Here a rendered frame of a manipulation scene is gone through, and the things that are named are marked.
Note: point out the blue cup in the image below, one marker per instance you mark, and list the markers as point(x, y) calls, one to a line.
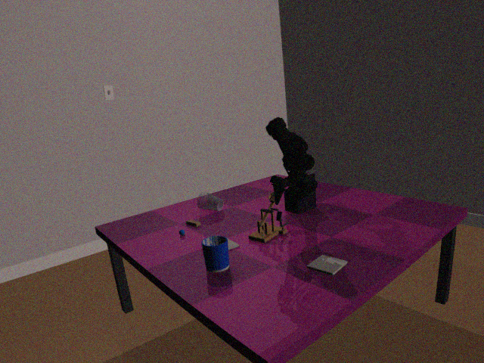
point(215, 250)

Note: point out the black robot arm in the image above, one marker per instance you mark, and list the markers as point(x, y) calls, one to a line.
point(294, 153)

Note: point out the tan rectangular block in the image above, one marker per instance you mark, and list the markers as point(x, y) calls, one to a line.
point(193, 223)

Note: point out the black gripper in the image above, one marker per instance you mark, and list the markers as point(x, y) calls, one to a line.
point(280, 185)

